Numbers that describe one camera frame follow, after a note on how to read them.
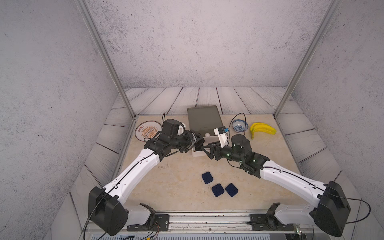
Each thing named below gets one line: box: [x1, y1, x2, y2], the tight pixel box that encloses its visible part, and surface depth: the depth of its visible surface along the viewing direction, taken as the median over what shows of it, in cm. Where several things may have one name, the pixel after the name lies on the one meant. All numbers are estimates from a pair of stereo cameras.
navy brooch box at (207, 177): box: [201, 171, 214, 185], surface depth 89 cm
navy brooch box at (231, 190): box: [225, 183, 239, 197], surface depth 85 cm
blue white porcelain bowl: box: [231, 119, 249, 133], surface depth 113 cm
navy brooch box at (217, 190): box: [211, 183, 225, 197], surface depth 85 cm
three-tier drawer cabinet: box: [187, 105, 224, 157], surface depth 91 cm
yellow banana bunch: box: [250, 122, 277, 140], surface depth 110 cm
